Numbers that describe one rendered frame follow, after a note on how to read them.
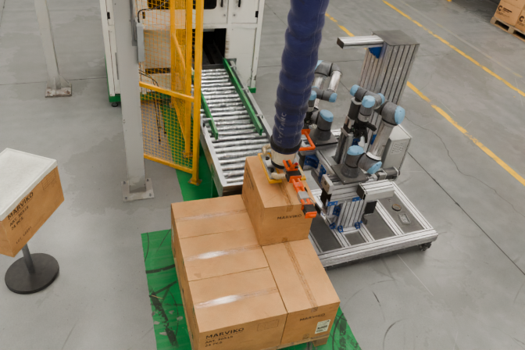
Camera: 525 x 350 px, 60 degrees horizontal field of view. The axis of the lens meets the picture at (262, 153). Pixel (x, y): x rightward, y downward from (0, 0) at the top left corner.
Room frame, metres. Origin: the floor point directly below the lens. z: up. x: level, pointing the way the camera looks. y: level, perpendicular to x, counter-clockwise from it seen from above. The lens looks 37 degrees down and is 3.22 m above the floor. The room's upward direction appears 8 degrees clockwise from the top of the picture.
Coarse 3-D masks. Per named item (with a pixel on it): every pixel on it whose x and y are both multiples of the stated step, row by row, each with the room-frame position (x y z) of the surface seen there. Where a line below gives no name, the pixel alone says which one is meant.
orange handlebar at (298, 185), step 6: (306, 132) 3.05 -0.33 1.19; (312, 144) 2.90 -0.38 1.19; (300, 150) 2.82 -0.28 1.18; (306, 150) 2.84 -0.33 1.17; (288, 168) 2.57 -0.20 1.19; (294, 168) 2.57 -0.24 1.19; (294, 180) 2.44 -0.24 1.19; (300, 180) 2.45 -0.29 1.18; (294, 186) 2.39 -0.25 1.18; (300, 186) 2.38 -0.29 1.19; (312, 216) 2.12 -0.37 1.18
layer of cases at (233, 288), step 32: (192, 224) 2.51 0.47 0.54; (224, 224) 2.55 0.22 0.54; (192, 256) 2.19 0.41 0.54; (224, 256) 2.23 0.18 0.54; (256, 256) 2.27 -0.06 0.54; (288, 256) 2.31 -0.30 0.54; (192, 288) 1.92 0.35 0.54; (224, 288) 1.95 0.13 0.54; (256, 288) 1.99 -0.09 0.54; (288, 288) 2.03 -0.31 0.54; (320, 288) 2.06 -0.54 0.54; (192, 320) 1.80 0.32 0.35; (224, 320) 1.71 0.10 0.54; (256, 320) 1.74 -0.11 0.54; (288, 320) 1.83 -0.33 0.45; (320, 320) 1.93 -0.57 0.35
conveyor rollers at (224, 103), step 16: (192, 80) 4.78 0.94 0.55; (208, 80) 4.83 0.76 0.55; (224, 80) 4.90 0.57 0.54; (208, 96) 4.47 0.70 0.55; (224, 96) 4.53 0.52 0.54; (224, 112) 4.18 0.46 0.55; (240, 112) 4.23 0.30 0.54; (208, 128) 3.84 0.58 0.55; (224, 128) 3.89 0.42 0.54; (240, 128) 3.95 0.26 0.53; (224, 144) 3.62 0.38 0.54; (240, 144) 3.67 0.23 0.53; (256, 144) 3.75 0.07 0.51; (224, 160) 3.36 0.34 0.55; (240, 160) 3.40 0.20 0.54; (224, 176) 3.15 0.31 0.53
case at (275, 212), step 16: (256, 160) 2.92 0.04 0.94; (256, 176) 2.72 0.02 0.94; (256, 192) 2.59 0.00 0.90; (272, 192) 2.56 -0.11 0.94; (288, 192) 2.58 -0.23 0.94; (256, 208) 2.54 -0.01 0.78; (272, 208) 2.40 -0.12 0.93; (288, 208) 2.45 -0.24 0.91; (256, 224) 2.50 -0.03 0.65; (272, 224) 2.41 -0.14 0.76; (288, 224) 2.46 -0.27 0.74; (304, 224) 2.50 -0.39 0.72; (272, 240) 2.42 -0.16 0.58; (288, 240) 2.46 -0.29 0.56
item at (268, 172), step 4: (268, 152) 2.88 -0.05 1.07; (260, 156) 2.81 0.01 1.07; (264, 156) 2.81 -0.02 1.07; (268, 156) 2.82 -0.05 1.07; (260, 160) 2.77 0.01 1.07; (264, 160) 2.76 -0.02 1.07; (264, 164) 2.72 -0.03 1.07; (264, 168) 2.68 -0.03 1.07; (268, 168) 2.68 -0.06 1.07; (272, 168) 2.65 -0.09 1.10; (276, 168) 2.70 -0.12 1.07; (268, 172) 2.63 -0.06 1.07; (272, 172) 2.63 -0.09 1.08; (276, 172) 2.64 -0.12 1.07; (268, 176) 2.59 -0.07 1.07; (268, 180) 2.55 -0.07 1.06; (272, 180) 2.55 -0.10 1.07; (276, 180) 2.55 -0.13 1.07; (280, 180) 2.56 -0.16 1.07
